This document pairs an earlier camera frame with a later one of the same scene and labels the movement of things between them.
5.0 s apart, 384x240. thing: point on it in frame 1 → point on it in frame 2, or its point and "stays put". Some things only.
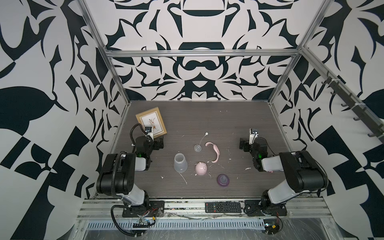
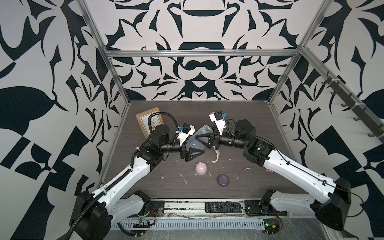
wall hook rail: x=362 y=111 stays put
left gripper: x=155 y=145 → x=188 y=155
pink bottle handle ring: x=216 y=149 stays put
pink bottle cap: x=201 y=168 stays put
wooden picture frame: x=152 y=118 stays put
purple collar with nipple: x=223 y=180 stays put
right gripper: x=246 y=145 → x=214 y=139
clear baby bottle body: x=180 y=164 → x=193 y=143
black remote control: x=223 y=207 stays put
